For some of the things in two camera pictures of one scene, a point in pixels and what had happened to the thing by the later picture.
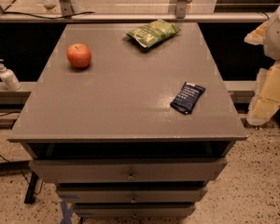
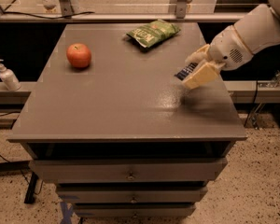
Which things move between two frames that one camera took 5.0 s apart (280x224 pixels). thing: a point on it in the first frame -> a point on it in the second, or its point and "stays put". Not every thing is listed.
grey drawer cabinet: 124,132 stays put
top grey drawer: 140,170 stays put
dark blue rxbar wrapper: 188,97 -> 186,71
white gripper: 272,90 -> 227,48
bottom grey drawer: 135,210 stays put
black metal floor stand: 30,192 stays put
